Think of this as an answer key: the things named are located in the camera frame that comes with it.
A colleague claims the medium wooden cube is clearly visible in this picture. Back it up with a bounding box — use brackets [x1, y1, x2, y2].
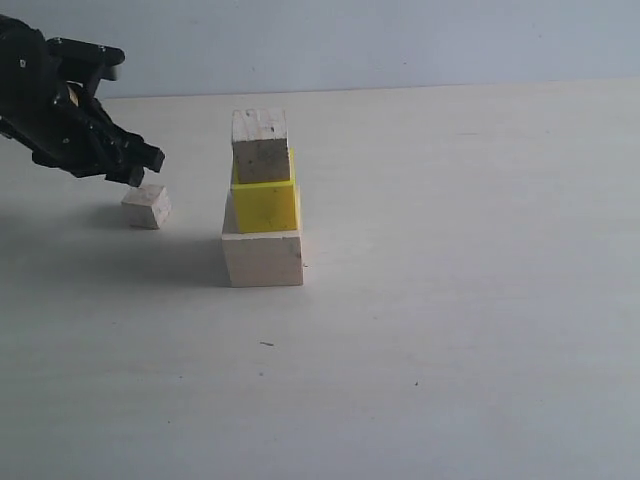
[231, 108, 291, 184]

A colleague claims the large pale wooden cube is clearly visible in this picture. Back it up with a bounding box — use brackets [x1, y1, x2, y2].
[221, 188, 304, 288]

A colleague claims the yellow cube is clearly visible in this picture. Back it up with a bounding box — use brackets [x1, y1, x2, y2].
[230, 148, 301, 233]

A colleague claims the small pale wooden cube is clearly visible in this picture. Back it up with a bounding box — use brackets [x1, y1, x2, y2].
[121, 184, 171, 230]

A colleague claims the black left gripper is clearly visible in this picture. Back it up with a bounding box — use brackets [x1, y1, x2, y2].
[1, 15, 165, 188]

